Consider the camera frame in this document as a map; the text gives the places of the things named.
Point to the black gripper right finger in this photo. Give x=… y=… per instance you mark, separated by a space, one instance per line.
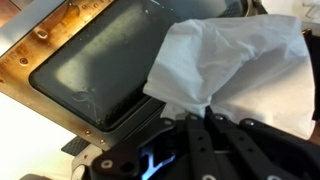
x=260 y=150

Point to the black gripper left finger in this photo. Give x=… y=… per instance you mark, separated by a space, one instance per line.
x=200 y=146

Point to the white paper napkin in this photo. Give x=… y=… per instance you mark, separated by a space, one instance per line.
x=233 y=66

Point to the toaster oven glass door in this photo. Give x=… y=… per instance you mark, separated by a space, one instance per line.
x=100 y=60

